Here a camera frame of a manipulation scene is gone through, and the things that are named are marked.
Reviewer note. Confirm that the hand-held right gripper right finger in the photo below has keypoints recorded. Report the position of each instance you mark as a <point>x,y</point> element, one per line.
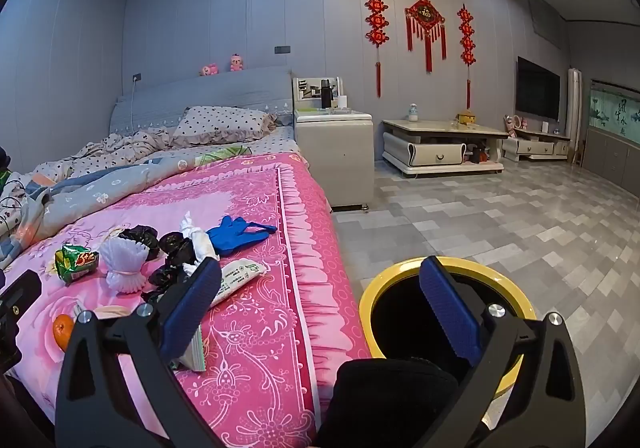
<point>450,308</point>

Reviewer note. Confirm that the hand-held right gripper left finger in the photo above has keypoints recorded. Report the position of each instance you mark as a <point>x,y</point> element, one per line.
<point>192,308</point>

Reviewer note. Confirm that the small paper booklet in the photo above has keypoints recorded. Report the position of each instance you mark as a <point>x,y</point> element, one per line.
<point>195,353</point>

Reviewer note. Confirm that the white plastic food packet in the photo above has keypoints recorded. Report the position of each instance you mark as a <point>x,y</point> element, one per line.
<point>235,278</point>

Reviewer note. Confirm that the orange fruit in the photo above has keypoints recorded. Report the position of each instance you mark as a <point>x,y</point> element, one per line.
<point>62,330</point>

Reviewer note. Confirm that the green snack packet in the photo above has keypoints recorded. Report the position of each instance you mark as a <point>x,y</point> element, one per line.
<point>75,263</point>

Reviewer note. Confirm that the yellow-rimmed black trash bin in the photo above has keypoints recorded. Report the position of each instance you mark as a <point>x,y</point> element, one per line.
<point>372,298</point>

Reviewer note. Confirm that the blue rubber glove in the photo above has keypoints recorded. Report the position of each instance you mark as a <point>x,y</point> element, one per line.
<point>230,235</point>

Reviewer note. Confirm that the white foam fruit net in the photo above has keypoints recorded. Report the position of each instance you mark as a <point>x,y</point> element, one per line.
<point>122,258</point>

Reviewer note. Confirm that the pink floral blanket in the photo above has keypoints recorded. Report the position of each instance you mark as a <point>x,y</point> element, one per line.
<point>260,238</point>

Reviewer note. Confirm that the person's black-clad knee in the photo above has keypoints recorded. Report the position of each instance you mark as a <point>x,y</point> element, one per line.
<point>385,403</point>

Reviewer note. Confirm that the grey floral blanket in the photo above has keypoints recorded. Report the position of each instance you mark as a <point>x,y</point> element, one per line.
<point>100,188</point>

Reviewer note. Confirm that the white coffee table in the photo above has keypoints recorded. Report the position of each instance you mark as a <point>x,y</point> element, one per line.
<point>440,153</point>

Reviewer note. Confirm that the polka-dot quilt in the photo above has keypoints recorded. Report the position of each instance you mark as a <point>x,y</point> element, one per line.
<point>115,148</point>

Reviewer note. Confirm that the white tv stand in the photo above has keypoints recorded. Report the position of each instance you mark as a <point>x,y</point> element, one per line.
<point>535,146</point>

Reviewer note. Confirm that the polka-dot pillow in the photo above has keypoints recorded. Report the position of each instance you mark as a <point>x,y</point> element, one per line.
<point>220,126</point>

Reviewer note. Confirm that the yellow ornament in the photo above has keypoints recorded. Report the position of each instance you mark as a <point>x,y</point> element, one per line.
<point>465,118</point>

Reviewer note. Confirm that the white nightstand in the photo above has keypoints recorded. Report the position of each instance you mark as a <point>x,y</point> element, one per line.
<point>330,158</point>

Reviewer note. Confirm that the pink toy figure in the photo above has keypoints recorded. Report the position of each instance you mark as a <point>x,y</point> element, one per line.
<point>515,126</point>

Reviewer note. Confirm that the small snow globe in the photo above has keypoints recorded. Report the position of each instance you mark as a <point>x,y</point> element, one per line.
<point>413,113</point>

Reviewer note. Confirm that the grey cabinet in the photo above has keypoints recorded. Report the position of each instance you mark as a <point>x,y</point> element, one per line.
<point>610,158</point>

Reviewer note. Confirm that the grey upholstered bed headboard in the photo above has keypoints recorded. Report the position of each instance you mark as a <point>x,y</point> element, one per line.
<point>225,88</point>

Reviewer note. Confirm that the black flat television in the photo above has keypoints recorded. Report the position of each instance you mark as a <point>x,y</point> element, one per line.
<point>537,88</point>

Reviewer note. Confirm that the lying pink plush toy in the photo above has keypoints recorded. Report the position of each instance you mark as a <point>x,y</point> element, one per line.
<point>209,70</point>

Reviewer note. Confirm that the white standing air conditioner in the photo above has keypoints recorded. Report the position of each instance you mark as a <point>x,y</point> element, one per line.
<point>575,103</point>

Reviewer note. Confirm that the white framed picture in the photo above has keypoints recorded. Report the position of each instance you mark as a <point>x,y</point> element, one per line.
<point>307,91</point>

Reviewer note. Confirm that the black thermos bottle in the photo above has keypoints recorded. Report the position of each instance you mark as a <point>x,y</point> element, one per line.
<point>326,93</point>

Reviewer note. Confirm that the glass fish tank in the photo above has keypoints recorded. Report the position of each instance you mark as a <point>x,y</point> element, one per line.
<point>615,113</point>

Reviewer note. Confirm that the long red knot decoration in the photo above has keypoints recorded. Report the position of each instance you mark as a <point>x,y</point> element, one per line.
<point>466,38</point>
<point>376,13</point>

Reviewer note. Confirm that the red diamond tassel decoration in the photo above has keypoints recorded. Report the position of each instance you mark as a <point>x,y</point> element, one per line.
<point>425,13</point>

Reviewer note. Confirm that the dark wall switch panel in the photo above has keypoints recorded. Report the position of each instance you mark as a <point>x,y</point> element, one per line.
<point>282,50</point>

